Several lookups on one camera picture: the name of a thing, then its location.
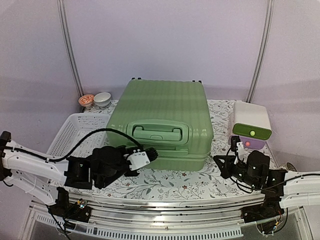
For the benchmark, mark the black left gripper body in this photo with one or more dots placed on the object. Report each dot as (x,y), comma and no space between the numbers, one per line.
(109,180)

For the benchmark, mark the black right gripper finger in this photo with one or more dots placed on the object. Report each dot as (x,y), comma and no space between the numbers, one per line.
(222,161)
(226,171)

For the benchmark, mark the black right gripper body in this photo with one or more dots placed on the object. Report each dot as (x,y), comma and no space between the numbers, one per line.
(246,176)

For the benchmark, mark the green hard-shell suitcase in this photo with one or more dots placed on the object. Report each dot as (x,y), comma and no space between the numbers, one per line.
(171,116)

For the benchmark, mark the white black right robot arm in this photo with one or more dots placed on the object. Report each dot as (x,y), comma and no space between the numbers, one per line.
(281,188)

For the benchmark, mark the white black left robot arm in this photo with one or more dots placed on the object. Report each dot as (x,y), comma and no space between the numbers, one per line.
(46,176)

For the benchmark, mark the white perforated plastic basket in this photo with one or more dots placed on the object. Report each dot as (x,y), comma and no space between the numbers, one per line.
(75,127)

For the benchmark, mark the white green purple drawer box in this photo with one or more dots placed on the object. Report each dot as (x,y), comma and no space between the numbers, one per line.
(251,123)

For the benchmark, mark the white ceramic bowl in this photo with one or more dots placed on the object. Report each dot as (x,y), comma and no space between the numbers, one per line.
(102,99)

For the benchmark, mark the red patterned ceramic bowl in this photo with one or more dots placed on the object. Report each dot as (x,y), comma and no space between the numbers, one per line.
(86,101)

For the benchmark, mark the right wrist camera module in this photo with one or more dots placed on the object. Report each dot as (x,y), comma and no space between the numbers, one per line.
(237,147)

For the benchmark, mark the aluminium front rail frame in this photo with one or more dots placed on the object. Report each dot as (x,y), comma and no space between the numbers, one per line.
(137,219)

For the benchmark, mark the right aluminium wall post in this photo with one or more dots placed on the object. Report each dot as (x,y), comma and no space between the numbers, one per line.
(262,50)

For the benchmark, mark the aluminium wall post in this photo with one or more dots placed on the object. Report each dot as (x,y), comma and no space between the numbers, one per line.
(62,12)
(262,50)

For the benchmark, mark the left aluminium wall post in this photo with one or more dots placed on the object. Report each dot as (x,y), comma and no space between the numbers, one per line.
(62,12)

